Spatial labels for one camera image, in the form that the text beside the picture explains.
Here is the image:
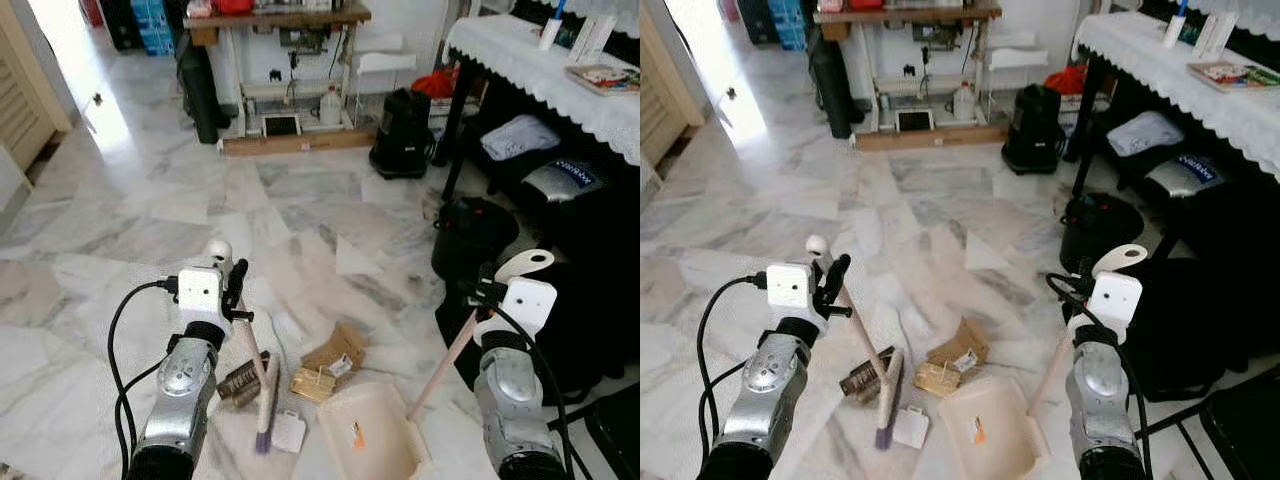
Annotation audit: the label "beige broom with purple bristles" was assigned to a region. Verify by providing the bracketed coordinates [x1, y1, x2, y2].
[806, 235, 904, 451]
[207, 240, 281, 456]

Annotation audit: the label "beige long-handled dustpan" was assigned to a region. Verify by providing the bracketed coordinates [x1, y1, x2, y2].
[317, 249, 556, 480]
[938, 244, 1149, 480]

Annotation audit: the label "black round bin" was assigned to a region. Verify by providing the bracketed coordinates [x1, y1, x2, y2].
[1058, 190, 1144, 273]
[430, 196, 521, 283]

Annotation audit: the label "dark brown wrapper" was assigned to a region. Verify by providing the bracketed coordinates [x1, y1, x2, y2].
[840, 345, 896, 404]
[217, 350, 271, 409]

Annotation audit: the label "large black fabric bag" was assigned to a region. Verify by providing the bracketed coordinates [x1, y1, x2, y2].
[1130, 200, 1280, 401]

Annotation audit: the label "brown cardboard piece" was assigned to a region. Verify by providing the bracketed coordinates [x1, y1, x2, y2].
[927, 318, 991, 371]
[302, 322, 368, 376]

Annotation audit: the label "silver bag with blue label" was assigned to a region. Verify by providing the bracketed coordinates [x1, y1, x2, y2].
[520, 155, 606, 206]
[1145, 152, 1226, 199]

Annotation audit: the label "white fabric bag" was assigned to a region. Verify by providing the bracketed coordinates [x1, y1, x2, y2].
[480, 113, 563, 163]
[1105, 109, 1186, 158]

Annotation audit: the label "black framed table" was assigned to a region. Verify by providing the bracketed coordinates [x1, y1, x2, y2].
[440, 70, 491, 201]
[1070, 55, 1111, 198]

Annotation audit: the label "long wooden plank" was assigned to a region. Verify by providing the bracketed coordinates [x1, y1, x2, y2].
[222, 128, 379, 158]
[855, 124, 1009, 153]

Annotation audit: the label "black backpack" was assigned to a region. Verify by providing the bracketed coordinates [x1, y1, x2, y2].
[368, 88, 437, 181]
[1001, 84, 1067, 176]

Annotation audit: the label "black fabric case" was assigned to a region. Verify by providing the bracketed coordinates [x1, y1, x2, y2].
[1198, 388, 1280, 480]
[585, 385, 641, 480]

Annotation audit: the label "red bag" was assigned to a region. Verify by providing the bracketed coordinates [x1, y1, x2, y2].
[1045, 65, 1089, 98]
[412, 66, 461, 101]

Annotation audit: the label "black rolled bag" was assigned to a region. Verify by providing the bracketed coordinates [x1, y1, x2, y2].
[176, 35, 233, 146]
[808, 30, 863, 139]

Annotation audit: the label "white lace tablecloth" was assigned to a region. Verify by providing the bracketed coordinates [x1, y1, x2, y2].
[445, 12, 641, 166]
[1073, 10, 1280, 156]

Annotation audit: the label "colourful book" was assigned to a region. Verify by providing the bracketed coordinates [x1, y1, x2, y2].
[565, 63, 641, 98]
[1187, 60, 1280, 94]

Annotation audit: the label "white bottle with blue cap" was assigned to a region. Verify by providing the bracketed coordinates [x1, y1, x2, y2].
[1162, 0, 1191, 49]
[538, 0, 569, 53]

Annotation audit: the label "wooden louvre door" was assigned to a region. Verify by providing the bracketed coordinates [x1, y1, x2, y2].
[640, 5, 706, 166]
[0, 0, 73, 171]

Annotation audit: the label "blue plastic crate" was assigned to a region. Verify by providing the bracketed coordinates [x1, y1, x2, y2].
[770, 0, 809, 51]
[130, 0, 176, 56]

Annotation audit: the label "white folded cards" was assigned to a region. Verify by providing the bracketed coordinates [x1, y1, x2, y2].
[1195, 12, 1241, 59]
[572, 15, 619, 63]

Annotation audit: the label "wooden top sewing table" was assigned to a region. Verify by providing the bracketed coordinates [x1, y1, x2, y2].
[183, 2, 373, 141]
[812, 0, 1003, 136]

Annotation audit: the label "black plastic crate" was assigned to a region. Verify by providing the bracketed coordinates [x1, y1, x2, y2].
[738, 0, 776, 46]
[97, 0, 141, 51]

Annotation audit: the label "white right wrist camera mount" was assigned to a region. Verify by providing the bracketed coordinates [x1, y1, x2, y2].
[1070, 271, 1144, 341]
[480, 277, 558, 346]

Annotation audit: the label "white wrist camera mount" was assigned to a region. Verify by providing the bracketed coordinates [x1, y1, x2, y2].
[765, 262, 814, 312]
[177, 267, 224, 317]
[1070, 271, 1144, 341]
[480, 277, 558, 346]

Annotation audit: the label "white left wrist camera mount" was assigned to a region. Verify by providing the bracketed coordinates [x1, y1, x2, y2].
[765, 262, 814, 312]
[177, 267, 224, 317]

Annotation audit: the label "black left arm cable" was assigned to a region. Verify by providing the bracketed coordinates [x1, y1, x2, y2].
[695, 272, 769, 471]
[106, 278, 181, 479]

